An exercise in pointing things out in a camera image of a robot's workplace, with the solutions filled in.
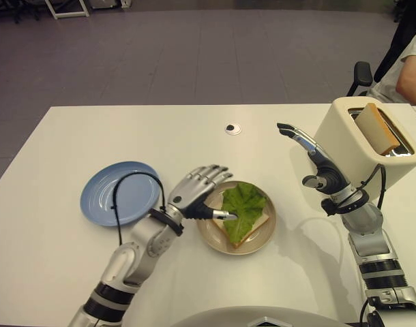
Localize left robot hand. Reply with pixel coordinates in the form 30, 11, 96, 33
166, 164, 239, 221

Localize black cable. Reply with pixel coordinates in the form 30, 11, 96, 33
354, 163, 388, 211
110, 171, 170, 246

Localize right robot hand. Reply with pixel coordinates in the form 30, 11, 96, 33
276, 123, 352, 198

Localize person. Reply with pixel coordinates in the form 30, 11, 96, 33
367, 24, 416, 110

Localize blue plate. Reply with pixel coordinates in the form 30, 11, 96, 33
79, 160, 163, 228

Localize black office chair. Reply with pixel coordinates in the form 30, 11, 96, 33
346, 0, 416, 98

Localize cream toaster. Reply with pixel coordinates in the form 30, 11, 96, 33
312, 96, 416, 200

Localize robot body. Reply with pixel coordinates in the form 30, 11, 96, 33
179, 305, 351, 327

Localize bread slice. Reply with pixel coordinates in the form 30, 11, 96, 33
211, 203, 271, 249
354, 103, 402, 156

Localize white metal frame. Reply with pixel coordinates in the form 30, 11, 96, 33
44, 0, 91, 20

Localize beige plate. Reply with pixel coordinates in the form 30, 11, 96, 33
196, 180, 278, 256

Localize green lettuce leaf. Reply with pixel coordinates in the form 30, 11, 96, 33
221, 181, 268, 245

